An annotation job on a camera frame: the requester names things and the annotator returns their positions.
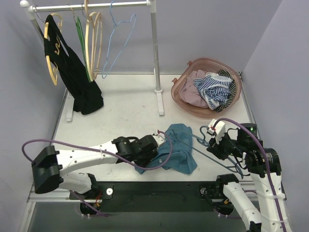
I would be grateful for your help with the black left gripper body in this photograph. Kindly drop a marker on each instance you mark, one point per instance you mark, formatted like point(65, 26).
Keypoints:
point(149, 147)

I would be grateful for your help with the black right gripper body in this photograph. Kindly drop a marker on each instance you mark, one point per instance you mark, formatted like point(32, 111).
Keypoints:
point(219, 150)

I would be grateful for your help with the teal plastic hanger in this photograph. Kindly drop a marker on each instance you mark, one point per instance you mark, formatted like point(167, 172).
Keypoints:
point(234, 167)

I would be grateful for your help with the teal tank top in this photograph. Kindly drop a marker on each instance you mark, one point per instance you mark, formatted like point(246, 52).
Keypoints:
point(181, 159)

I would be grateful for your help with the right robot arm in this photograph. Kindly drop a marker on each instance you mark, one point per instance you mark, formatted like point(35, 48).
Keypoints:
point(263, 165)

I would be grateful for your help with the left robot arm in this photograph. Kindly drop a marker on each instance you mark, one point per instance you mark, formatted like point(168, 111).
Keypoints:
point(54, 169)

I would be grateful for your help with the cream wooden hanger with garment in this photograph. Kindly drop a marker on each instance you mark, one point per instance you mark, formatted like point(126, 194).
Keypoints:
point(52, 70)

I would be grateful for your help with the green thin hanger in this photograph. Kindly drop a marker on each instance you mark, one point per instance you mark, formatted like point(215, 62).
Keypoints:
point(81, 39)

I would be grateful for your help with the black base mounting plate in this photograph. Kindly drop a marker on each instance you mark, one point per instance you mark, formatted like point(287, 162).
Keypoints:
point(177, 196)

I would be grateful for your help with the blue white striped garment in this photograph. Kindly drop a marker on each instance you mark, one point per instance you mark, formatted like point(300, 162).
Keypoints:
point(214, 89)

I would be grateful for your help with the pink plastic laundry basket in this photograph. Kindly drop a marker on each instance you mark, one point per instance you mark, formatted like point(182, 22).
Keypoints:
point(208, 65)

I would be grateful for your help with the pale pink garment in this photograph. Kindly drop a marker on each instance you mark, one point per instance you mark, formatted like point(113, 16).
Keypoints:
point(189, 93)

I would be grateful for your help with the black hanging garment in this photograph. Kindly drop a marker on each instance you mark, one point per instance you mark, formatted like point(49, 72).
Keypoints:
point(87, 95)

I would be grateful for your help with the white clothes rack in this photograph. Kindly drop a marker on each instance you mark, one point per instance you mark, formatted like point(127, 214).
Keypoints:
point(30, 12)

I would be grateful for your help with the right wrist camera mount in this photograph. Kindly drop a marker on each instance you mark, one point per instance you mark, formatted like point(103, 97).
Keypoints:
point(216, 129)

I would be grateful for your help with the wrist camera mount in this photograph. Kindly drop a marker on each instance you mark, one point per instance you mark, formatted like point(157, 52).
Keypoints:
point(159, 138)
point(216, 129)

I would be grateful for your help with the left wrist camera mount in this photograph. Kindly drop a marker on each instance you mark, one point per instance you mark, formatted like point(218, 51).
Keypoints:
point(159, 138)

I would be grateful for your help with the light blue wire hanger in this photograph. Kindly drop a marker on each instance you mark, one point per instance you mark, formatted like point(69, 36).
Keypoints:
point(114, 51)

